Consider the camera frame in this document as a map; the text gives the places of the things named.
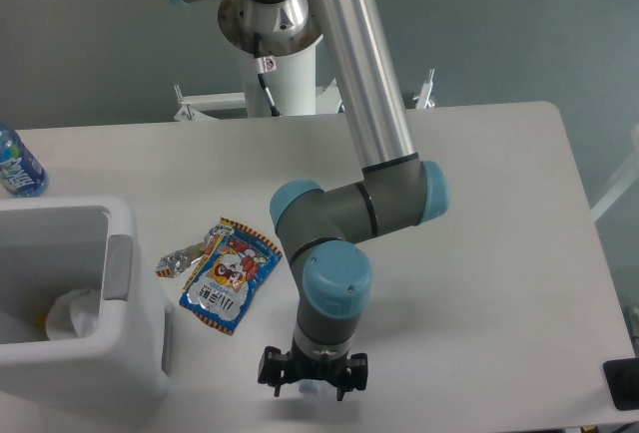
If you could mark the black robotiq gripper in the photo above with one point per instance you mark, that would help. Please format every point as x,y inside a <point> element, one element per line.
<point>345,374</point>

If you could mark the crushed clear plastic bottle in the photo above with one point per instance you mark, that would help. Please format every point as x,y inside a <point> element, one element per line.
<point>309,387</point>

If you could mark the blue snack wrapper bag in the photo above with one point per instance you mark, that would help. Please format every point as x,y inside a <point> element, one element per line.
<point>227,268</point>

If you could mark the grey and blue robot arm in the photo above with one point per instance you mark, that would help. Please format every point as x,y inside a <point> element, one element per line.
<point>321,229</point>

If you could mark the white plastic trash can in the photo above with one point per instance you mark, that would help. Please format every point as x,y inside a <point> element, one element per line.
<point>50,246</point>

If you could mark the crumpled white tissue paper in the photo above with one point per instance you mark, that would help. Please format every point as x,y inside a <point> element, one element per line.
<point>74,314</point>

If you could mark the black device at table edge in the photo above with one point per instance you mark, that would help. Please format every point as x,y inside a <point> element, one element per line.
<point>622,379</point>

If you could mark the blue labelled drink bottle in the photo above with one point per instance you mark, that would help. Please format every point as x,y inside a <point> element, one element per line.
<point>22,175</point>

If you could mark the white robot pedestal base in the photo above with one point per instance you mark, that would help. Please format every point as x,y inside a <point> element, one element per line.
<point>288,83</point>

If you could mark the white table frame leg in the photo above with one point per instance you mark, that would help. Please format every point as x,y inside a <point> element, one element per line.
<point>619,182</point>

